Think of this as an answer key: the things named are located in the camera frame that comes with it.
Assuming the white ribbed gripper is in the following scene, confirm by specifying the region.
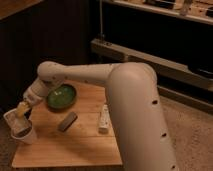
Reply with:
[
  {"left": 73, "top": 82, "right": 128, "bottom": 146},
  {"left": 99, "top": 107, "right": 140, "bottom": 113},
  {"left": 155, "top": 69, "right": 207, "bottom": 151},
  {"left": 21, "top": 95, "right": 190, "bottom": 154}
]
[{"left": 17, "top": 88, "right": 43, "bottom": 117}]

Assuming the white remote control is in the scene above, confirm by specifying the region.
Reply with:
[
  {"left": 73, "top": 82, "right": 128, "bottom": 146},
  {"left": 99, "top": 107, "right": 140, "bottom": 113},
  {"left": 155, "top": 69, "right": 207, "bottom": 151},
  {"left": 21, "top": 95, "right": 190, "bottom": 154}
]
[{"left": 98, "top": 104, "right": 110, "bottom": 134}]

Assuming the thin metal pole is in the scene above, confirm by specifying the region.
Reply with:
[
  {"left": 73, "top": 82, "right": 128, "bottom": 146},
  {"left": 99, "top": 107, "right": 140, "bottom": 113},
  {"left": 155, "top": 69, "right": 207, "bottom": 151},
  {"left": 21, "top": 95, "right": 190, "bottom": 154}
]
[{"left": 99, "top": 0, "right": 104, "bottom": 42}]

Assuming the green ceramic bowl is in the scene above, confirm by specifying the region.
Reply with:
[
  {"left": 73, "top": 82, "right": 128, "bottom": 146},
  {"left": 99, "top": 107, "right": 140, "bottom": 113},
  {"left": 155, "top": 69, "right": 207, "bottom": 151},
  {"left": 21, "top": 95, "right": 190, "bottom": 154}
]
[{"left": 46, "top": 84, "right": 77, "bottom": 110}]

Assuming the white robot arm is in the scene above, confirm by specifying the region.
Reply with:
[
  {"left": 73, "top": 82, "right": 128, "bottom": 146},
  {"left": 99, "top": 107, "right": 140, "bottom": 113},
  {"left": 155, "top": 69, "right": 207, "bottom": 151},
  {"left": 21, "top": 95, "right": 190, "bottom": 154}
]
[{"left": 23, "top": 61, "right": 180, "bottom": 171}]

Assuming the grey metal shelf frame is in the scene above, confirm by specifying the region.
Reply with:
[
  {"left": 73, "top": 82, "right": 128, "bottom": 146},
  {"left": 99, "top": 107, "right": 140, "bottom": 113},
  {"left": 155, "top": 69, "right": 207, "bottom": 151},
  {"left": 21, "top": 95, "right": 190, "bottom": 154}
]
[{"left": 91, "top": 0, "right": 213, "bottom": 114}]

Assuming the dark grey rectangular block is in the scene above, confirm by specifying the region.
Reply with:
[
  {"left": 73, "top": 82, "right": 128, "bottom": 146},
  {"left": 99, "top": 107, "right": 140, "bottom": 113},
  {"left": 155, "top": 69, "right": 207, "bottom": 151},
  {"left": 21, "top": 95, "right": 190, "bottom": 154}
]
[{"left": 58, "top": 112, "right": 78, "bottom": 132}]

